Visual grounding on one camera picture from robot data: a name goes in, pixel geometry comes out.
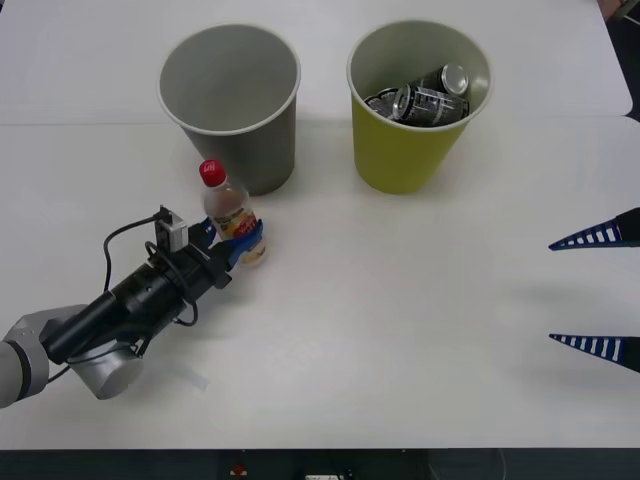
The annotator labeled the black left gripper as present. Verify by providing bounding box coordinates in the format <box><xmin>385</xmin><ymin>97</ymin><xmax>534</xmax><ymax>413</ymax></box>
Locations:
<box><xmin>169</xmin><ymin>217</ymin><xmax>267</xmax><ymax>302</ymax></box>

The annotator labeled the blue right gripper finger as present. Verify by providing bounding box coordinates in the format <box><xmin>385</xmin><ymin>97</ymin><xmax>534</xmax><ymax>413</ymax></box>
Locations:
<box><xmin>548</xmin><ymin>333</ymin><xmax>640</xmax><ymax>374</ymax></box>
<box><xmin>547</xmin><ymin>206</ymin><xmax>640</xmax><ymax>252</ymax></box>

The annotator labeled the red-capped clear plastic bottle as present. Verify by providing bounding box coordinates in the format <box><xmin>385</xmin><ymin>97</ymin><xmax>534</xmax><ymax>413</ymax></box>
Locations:
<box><xmin>198</xmin><ymin>159</ymin><xmax>272</xmax><ymax>269</ymax></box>

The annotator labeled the grey plastic bin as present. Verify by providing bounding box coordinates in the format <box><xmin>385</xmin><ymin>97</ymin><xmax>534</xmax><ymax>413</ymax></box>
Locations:
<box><xmin>158</xmin><ymin>22</ymin><xmax>303</xmax><ymax>197</ymax></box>

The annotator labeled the yellow-green plastic bin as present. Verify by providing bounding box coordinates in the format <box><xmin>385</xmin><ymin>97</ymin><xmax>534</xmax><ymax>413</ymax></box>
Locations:
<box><xmin>346</xmin><ymin>19</ymin><xmax>494</xmax><ymax>196</ymax></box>

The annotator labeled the black drink can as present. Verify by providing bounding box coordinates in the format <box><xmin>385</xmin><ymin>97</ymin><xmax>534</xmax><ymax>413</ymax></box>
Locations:
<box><xmin>363</xmin><ymin>88</ymin><xmax>401</xmax><ymax>120</ymax></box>
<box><xmin>391</xmin><ymin>83</ymin><xmax>472</xmax><ymax>127</ymax></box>
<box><xmin>417</xmin><ymin>62</ymin><xmax>472</xmax><ymax>97</ymax></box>

